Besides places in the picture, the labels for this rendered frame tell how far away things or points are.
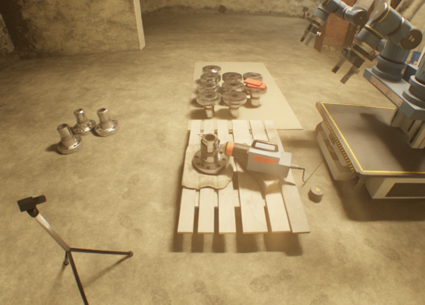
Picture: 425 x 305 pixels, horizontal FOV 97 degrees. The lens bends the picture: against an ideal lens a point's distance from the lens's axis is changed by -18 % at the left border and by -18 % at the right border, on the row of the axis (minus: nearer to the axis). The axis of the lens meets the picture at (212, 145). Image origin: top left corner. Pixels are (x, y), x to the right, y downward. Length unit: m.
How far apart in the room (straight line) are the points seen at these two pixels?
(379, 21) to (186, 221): 1.46
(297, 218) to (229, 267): 0.51
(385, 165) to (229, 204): 1.14
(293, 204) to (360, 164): 0.56
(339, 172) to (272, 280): 0.97
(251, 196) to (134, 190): 0.90
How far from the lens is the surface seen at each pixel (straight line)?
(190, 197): 1.54
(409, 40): 1.38
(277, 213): 1.50
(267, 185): 1.53
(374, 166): 1.80
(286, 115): 2.70
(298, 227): 1.46
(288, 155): 1.59
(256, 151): 1.49
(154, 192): 1.79
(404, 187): 2.01
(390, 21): 1.31
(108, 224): 1.72
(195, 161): 1.69
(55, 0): 5.96
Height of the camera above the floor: 1.35
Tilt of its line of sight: 39 degrees down
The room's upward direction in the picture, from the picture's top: straight up
